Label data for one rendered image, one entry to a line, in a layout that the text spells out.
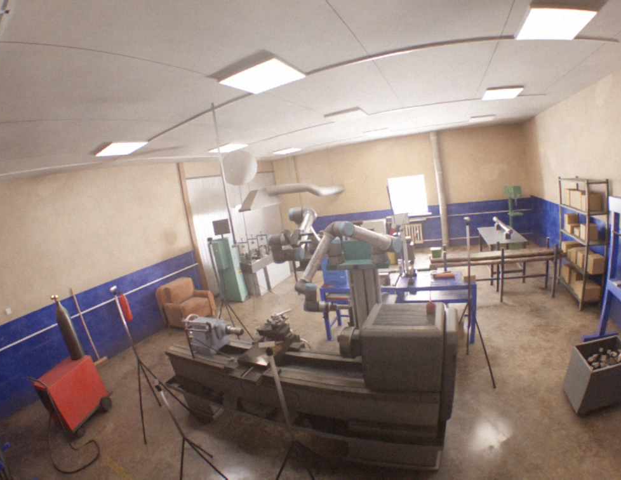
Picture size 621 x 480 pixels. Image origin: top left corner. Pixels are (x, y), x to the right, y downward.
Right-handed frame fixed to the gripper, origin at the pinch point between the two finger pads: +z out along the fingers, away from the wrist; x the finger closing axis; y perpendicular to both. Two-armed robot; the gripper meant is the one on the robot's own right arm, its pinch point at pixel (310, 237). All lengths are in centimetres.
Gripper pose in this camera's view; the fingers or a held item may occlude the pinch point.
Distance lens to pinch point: 208.1
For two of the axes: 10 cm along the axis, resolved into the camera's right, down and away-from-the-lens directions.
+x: -2.1, 8.1, -5.5
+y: 3.9, 5.8, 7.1
